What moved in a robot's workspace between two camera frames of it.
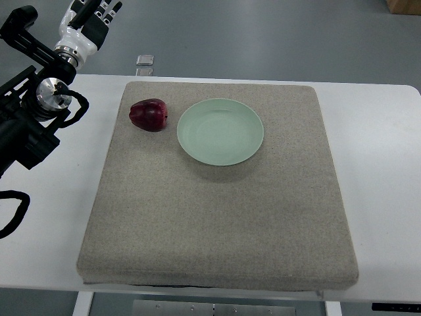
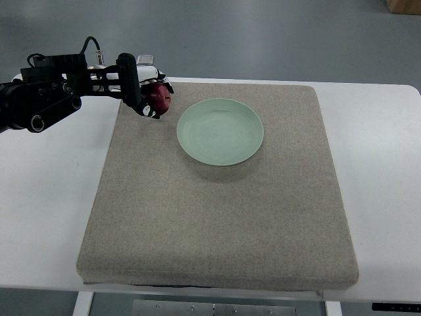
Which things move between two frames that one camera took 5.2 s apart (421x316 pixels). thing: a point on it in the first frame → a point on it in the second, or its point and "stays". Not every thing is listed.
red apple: x=150 y=114 → x=156 y=95
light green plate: x=220 y=131 stays
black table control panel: x=396 y=307 stays
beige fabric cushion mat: x=164 y=217 stays
